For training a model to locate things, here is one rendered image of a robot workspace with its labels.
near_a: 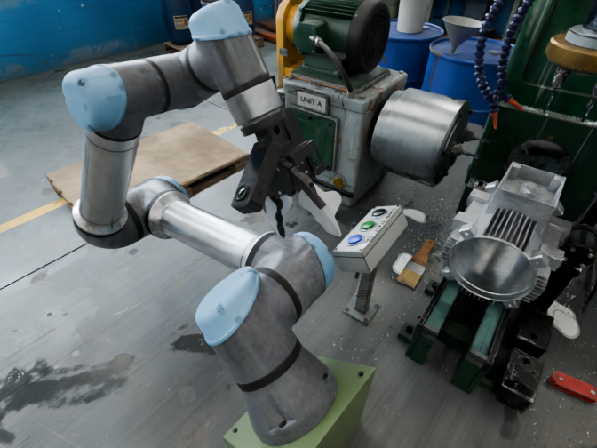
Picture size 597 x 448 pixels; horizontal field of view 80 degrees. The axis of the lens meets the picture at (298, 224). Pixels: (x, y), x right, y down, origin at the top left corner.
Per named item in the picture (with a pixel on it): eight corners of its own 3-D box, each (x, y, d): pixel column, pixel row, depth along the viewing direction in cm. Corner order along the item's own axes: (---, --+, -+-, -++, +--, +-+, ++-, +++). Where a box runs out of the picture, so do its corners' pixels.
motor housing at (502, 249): (458, 230, 92) (484, 168, 79) (540, 263, 83) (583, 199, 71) (429, 278, 80) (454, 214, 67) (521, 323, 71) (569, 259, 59)
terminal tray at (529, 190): (497, 188, 80) (511, 160, 75) (551, 206, 75) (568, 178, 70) (482, 215, 73) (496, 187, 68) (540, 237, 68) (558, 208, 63)
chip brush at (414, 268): (422, 238, 107) (423, 236, 106) (439, 244, 105) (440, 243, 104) (394, 282, 94) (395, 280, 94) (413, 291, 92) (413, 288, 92)
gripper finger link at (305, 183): (331, 198, 51) (289, 156, 52) (325, 204, 50) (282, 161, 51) (317, 214, 55) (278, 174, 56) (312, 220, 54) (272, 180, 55)
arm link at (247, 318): (219, 382, 56) (172, 314, 54) (272, 327, 66) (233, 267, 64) (262, 388, 48) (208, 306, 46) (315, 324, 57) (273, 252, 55)
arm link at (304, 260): (298, 340, 60) (114, 233, 86) (341, 289, 70) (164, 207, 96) (298, 289, 53) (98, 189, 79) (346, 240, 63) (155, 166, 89)
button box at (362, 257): (380, 225, 81) (372, 205, 79) (409, 224, 76) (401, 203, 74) (340, 271, 70) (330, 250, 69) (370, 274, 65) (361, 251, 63)
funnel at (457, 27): (443, 55, 239) (454, 12, 223) (478, 62, 228) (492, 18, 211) (425, 64, 225) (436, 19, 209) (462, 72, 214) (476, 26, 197)
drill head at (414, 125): (365, 137, 131) (376, 66, 114) (465, 169, 114) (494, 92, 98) (329, 166, 116) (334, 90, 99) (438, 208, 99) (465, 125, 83)
